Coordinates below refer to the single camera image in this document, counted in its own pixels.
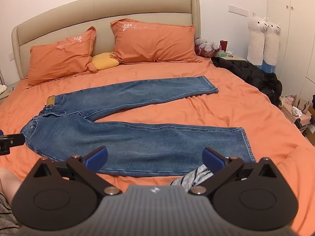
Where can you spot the beige padded headboard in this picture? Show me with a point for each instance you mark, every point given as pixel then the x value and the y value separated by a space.
pixel 73 12

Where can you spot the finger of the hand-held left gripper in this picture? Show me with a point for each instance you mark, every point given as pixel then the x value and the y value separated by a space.
pixel 13 140

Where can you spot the grey striped cloth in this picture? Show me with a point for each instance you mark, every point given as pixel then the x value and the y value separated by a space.
pixel 194 177

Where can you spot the blue box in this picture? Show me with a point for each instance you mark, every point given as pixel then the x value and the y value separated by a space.
pixel 268 67

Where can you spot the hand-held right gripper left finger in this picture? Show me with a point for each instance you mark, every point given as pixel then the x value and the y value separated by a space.
pixel 97 159

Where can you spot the patterned handbag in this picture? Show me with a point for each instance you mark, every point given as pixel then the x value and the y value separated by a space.
pixel 301 103

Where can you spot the pink and burgundy plush toy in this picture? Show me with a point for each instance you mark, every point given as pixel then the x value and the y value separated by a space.
pixel 206 47

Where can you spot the white wardrobe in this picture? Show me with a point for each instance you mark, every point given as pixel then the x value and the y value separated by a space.
pixel 297 41

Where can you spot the white wall outlet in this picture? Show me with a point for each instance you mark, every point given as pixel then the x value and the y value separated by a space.
pixel 11 56

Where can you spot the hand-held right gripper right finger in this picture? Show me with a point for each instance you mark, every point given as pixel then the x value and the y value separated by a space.
pixel 213 161

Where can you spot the beige nightstand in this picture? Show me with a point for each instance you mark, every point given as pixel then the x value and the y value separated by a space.
pixel 237 58

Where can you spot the red cup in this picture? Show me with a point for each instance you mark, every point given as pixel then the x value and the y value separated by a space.
pixel 223 45

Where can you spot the blue denim pants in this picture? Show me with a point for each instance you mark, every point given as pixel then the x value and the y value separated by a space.
pixel 128 137

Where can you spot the person's bare knee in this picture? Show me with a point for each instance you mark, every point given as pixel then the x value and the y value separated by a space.
pixel 9 184

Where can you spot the grey patterned clothing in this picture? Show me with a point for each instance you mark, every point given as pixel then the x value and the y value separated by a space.
pixel 6 213

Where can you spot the pink suitcase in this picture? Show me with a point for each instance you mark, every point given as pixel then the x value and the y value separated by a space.
pixel 290 118

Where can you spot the white fluffy item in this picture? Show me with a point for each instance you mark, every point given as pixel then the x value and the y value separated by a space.
pixel 3 89

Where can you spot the orange pillow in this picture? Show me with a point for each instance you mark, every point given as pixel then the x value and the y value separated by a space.
pixel 155 41
pixel 59 56

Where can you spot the black jacket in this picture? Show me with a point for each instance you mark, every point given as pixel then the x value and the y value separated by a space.
pixel 256 76

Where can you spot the small green box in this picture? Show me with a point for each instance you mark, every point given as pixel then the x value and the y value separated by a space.
pixel 222 54

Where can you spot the orange bed sheet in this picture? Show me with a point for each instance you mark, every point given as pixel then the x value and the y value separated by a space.
pixel 228 108

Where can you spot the small yellow pillow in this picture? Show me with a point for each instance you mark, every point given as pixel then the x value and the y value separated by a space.
pixel 104 61

